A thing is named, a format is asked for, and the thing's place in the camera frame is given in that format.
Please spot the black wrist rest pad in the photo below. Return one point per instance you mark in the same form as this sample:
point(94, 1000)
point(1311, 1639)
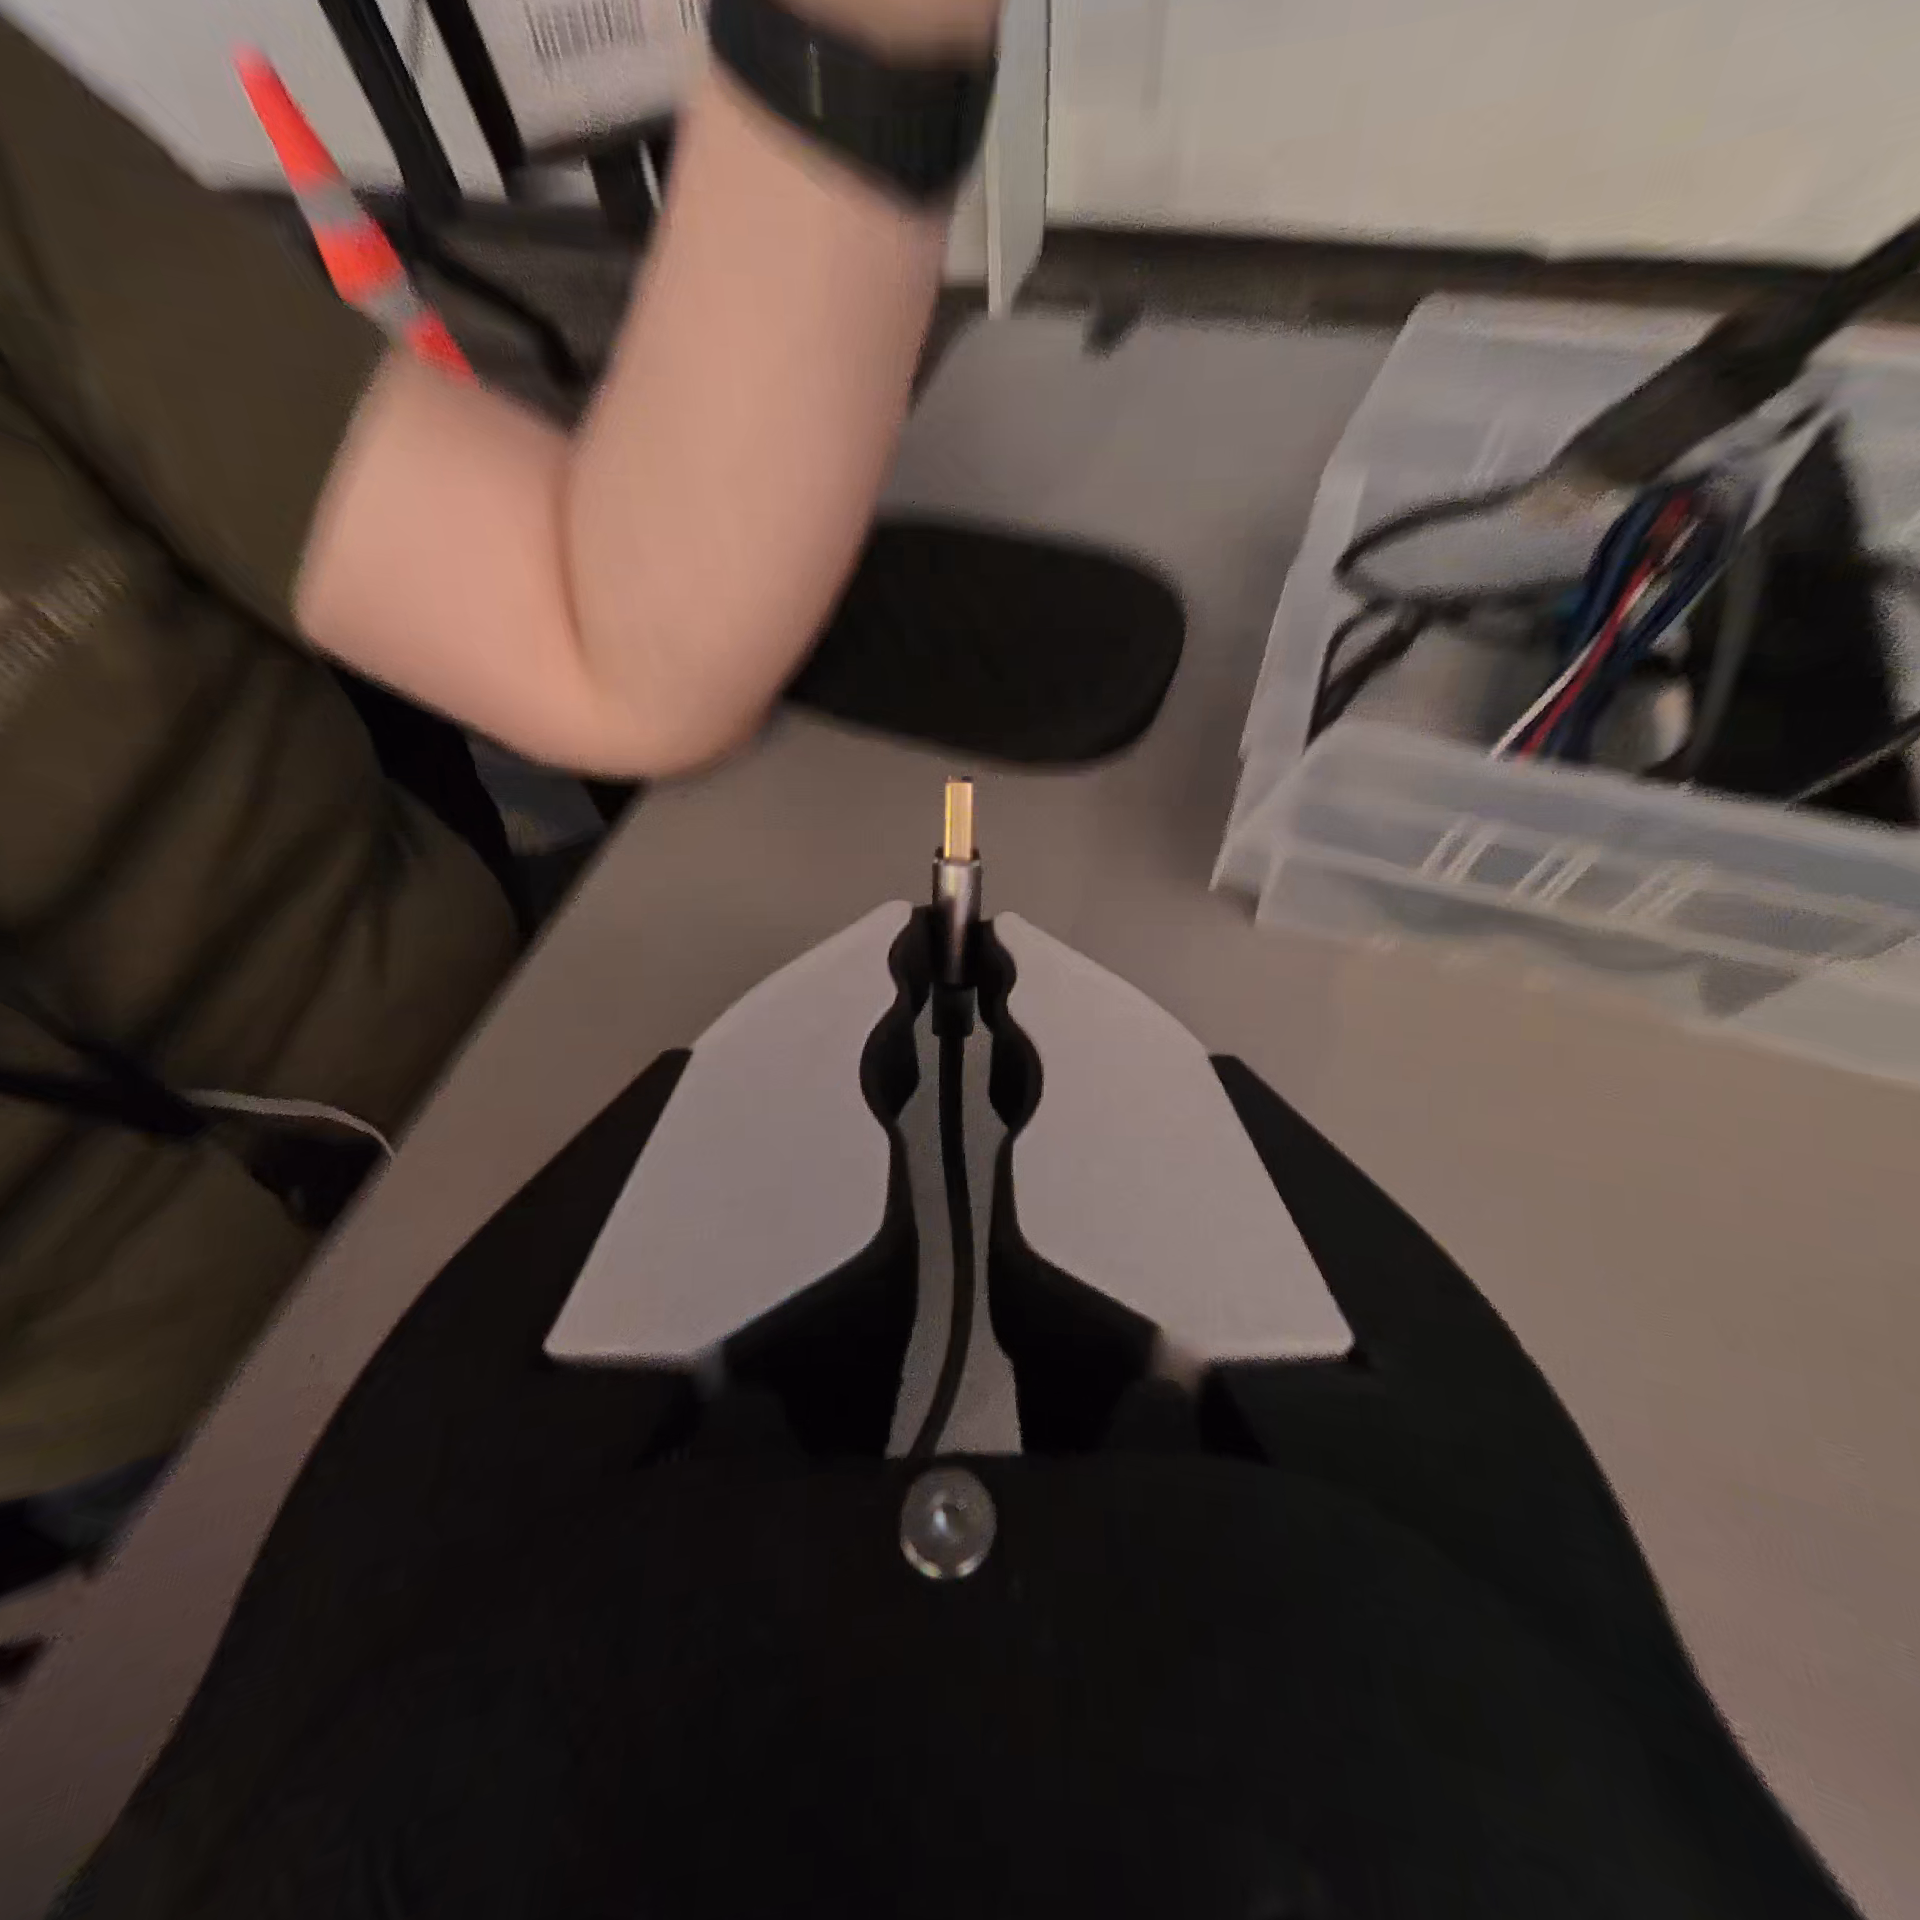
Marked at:
point(1021, 643)

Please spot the person's left forearm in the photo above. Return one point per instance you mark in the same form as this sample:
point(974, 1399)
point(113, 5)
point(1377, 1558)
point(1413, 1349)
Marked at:
point(674, 525)

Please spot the clear plastic bin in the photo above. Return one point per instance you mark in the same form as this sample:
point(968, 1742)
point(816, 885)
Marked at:
point(1500, 870)

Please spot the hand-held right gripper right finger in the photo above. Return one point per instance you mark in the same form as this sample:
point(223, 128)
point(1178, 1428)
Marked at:
point(1168, 1200)

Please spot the small black table clip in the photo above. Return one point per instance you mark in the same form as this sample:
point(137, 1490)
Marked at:
point(1108, 325)

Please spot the black office chair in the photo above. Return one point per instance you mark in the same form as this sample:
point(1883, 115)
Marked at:
point(436, 105)

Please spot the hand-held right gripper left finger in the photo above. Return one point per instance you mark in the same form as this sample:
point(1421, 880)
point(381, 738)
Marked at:
point(720, 1200)

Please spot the black wristband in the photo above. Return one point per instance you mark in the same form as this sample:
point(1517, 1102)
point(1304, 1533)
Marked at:
point(854, 90)

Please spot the orange red flat object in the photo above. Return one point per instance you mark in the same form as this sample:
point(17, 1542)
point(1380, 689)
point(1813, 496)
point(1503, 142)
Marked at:
point(344, 225)

